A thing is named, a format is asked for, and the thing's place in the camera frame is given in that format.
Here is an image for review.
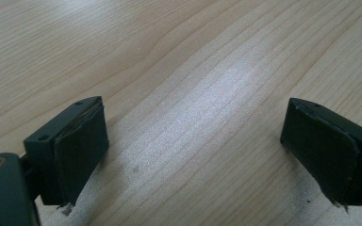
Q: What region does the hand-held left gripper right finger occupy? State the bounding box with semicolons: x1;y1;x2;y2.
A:
279;97;362;214

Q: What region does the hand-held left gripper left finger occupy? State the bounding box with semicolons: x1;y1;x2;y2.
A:
23;95;109;217

